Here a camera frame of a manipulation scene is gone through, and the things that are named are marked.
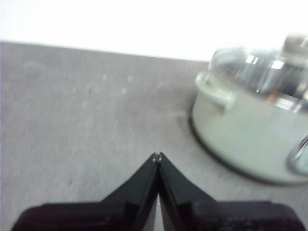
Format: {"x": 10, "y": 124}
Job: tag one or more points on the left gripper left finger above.
{"x": 120, "y": 211}

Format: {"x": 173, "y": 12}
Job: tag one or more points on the pale green electric pot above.
{"x": 240, "y": 134}

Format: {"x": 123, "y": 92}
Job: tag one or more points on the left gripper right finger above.
{"x": 204, "y": 214}

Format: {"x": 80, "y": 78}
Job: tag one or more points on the glass lid with round knob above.
{"x": 260, "y": 72}

